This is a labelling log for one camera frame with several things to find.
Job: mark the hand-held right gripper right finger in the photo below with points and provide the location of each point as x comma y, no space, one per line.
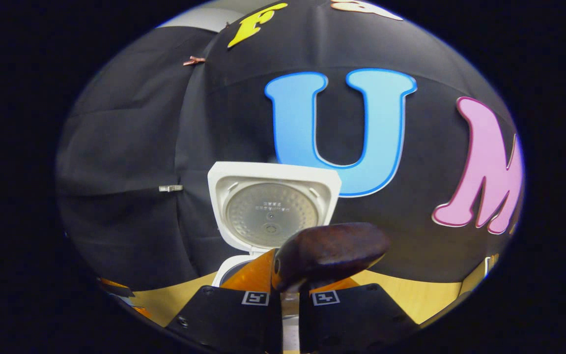
356,317

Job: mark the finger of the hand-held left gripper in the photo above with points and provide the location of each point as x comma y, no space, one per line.
141,311
116,289

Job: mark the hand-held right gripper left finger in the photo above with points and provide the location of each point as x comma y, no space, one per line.
229,317

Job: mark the brown wooden spoon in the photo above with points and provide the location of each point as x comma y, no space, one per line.
332,250

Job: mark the white rice cooker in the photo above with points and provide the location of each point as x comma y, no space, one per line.
273,211

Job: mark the white clip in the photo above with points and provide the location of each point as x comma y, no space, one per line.
171,188

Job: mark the black backdrop cloth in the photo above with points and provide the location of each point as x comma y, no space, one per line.
130,147

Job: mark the copper clip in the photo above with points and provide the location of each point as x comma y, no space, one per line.
193,61

